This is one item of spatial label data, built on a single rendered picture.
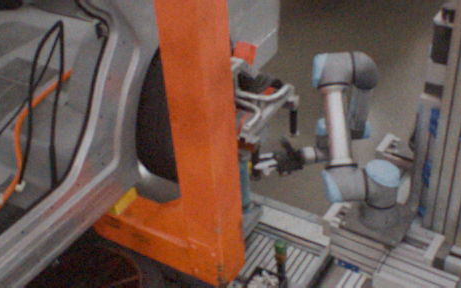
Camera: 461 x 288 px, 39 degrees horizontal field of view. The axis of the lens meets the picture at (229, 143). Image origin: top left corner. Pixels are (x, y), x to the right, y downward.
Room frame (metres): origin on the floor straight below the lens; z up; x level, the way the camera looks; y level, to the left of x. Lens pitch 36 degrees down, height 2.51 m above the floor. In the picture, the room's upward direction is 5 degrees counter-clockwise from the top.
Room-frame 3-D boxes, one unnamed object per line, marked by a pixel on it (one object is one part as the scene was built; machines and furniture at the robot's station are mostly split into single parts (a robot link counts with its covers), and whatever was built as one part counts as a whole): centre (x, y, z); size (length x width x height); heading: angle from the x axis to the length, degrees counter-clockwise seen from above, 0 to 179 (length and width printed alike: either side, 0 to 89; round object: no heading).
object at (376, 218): (1.77, -0.53, 0.87); 0.15 x 0.15 x 0.10
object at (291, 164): (2.16, -0.24, 0.80); 0.12 x 0.08 x 0.09; 101
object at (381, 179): (1.77, -0.52, 0.98); 0.13 x 0.12 x 0.14; 90
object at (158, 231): (2.03, 0.36, 0.69); 0.52 x 0.17 x 0.35; 56
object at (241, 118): (2.36, -0.06, 0.85); 0.21 x 0.14 x 0.14; 56
